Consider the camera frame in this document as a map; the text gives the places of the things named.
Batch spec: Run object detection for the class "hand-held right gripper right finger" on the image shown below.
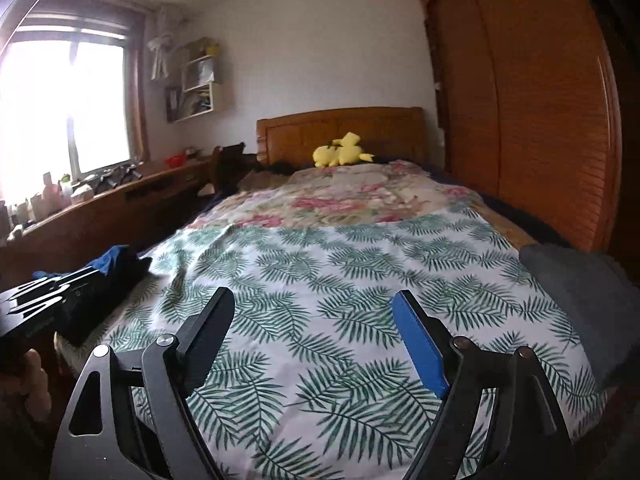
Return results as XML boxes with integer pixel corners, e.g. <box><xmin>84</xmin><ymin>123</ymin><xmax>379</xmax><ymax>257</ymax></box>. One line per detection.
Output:
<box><xmin>392</xmin><ymin>289</ymin><xmax>574</xmax><ymax>480</ymax></box>

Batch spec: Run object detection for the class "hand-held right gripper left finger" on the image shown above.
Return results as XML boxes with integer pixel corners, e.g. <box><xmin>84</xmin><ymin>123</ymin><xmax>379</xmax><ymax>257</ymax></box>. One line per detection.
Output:
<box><xmin>50</xmin><ymin>287</ymin><xmax>237</xmax><ymax>480</ymax></box>

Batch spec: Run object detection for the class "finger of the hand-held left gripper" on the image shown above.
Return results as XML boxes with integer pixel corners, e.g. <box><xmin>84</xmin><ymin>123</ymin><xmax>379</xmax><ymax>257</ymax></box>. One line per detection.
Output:
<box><xmin>14</xmin><ymin>279</ymin><xmax>109</xmax><ymax>318</ymax></box>
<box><xmin>9</xmin><ymin>266</ymin><xmax>102</xmax><ymax>302</ymax></box>

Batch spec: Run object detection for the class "blue suit jacket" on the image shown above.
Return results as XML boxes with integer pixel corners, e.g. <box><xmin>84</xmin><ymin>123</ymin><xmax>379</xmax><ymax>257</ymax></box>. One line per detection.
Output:
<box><xmin>32</xmin><ymin>244</ymin><xmax>154</xmax><ymax>347</ymax></box>

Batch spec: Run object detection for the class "person's left hand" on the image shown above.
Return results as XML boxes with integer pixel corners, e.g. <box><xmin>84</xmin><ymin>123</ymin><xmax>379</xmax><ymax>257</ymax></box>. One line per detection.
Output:
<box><xmin>14</xmin><ymin>348</ymin><xmax>54</xmax><ymax>420</ymax></box>

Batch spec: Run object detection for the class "long wooden desk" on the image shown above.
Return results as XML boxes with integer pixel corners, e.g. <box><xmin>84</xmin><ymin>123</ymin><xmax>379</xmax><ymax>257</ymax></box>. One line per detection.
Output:
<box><xmin>0</xmin><ymin>157</ymin><xmax>217</xmax><ymax>282</ymax></box>

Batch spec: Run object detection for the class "leaf print bed sheet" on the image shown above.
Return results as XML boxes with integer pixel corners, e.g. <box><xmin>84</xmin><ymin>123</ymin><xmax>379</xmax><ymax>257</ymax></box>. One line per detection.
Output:
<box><xmin>55</xmin><ymin>206</ymin><xmax>609</xmax><ymax>480</ymax></box>

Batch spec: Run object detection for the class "pink bottle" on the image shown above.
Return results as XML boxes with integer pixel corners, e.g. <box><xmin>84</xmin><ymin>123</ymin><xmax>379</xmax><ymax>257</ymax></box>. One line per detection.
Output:
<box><xmin>42</xmin><ymin>172</ymin><xmax>60</xmax><ymax>211</ymax></box>

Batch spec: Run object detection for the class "black clutter on desk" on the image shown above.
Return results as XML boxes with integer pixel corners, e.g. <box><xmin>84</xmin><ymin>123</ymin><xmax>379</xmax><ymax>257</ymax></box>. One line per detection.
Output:
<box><xmin>92</xmin><ymin>162</ymin><xmax>144</xmax><ymax>194</ymax></box>

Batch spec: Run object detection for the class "grey folded cloth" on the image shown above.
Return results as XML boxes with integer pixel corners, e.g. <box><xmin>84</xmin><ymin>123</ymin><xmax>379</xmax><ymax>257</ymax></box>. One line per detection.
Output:
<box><xmin>519</xmin><ymin>242</ymin><xmax>637</xmax><ymax>392</ymax></box>

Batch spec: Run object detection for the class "floral quilt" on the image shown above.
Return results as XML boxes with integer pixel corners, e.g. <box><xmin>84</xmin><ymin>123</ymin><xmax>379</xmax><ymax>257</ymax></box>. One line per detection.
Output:
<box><xmin>192</xmin><ymin>160</ymin><xmax>502</xmax><ymax>232</ymax></box>

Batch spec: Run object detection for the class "dark wooden chair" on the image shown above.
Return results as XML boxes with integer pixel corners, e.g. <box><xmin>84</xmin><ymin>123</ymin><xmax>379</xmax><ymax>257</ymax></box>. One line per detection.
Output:
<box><xmin>212</xmin><ymin>144</ymin><xmax>246</xmax><ymax>194</ymax></box>

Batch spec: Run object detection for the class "bright window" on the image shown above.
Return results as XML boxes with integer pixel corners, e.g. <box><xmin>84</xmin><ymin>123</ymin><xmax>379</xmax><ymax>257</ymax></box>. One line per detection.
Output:
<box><xmin>0</xmin><ymin>24</ymin><xmax>147</xmax><ymax>202</ymax></box>

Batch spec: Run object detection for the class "yellow plush toy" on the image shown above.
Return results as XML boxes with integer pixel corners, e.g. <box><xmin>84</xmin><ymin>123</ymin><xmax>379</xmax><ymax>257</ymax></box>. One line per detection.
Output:
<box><xmin>313</xmin><ymin>131</ymin><xmax>375</xmax><ymax>169</ymax></box>

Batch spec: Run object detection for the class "wooden bed headboard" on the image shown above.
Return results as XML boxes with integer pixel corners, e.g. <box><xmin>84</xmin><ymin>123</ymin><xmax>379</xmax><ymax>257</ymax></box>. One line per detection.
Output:
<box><xmin>256</xmin><ymin>106</ymin><xmax>426</xmax><ymax>174</ymax></box>

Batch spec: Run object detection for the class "tied white curtain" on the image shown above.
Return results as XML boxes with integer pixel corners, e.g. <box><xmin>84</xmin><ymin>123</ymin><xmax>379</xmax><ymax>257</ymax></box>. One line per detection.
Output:
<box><xmin>148</xmin><ymin>5</ymin><xmax>184</xmax><ymax>81</ymax></box>

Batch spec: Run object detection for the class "wooden slatted wardrobe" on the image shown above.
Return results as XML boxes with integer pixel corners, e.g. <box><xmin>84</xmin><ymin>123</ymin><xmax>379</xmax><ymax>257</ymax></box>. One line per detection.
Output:
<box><xmin>414</xmin><ymin>0</ymin><xmax>624</xmax><ymax>262</ymax></box>

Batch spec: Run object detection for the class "white wall shelf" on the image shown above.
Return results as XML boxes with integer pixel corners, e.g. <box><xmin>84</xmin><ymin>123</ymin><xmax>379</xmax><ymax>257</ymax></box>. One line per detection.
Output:
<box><xmin>165</xmin><ymin>37</ymin><xmax>234</xmax><ymax>124</ymax></box>

